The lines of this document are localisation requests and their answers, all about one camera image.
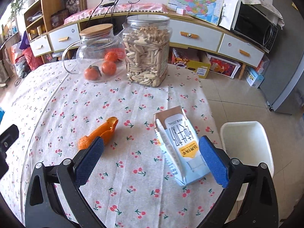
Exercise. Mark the small pink cube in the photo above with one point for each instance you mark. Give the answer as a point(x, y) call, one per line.
point(181, 11)

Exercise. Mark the cherry print tablecloth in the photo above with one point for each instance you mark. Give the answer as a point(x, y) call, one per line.
point(95, 114)

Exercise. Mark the blue and white box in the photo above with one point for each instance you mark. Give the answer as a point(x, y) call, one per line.
point(254, 77)

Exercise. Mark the tangerine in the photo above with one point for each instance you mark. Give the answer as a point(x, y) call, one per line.
point(108, 67)
point(92, 73)
point(111, 56)

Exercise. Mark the white plastic waste bin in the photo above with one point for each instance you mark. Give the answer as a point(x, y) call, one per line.
point(247, 142)

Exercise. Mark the glass teapot with bamboo lid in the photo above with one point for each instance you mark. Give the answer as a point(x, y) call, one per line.
point(90, 49)

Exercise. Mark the red plastic bag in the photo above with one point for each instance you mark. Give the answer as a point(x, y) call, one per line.
point(33, 59)

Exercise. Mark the wooden cabinet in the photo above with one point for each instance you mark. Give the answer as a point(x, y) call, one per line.
point(209, 23)

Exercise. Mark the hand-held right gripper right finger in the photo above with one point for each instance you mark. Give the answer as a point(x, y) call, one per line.
point(212, 161)

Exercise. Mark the wooden open shelf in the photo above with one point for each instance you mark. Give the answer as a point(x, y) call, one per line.
point(47, 4)

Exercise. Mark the white drawer with sticker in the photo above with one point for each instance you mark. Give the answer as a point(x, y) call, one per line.
point(247, 59)

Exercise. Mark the colourful map board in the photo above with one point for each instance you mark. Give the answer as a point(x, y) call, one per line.
point(197, 2)

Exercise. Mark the pink cloth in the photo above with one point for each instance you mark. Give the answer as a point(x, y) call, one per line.
point(142, 8)

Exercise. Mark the yellow cardboard box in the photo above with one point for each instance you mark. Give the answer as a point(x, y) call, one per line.
point(199, 68)

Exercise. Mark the blue and white snack bag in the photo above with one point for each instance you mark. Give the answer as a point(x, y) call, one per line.
point(180, 144)

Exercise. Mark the grey refrigerator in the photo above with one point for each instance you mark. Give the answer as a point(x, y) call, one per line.
point(285, 80)

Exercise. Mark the clear plastic snack jar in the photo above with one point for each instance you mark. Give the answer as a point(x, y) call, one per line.
point(144, 57)

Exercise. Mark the orange boxes in plastic bag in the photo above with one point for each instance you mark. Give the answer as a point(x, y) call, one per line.
point(263, 65)

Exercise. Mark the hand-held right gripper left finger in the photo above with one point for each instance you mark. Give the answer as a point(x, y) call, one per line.
point(89, 161)

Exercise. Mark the black microwave oven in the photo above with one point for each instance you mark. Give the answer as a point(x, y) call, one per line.
point(251, 26)

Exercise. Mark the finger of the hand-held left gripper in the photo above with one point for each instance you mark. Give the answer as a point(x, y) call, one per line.
point(9, 135)

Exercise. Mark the framed cat picture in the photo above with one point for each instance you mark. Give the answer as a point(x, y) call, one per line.
point(72, 2)

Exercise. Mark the orange peel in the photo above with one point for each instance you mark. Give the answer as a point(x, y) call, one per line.
point(104, 133)

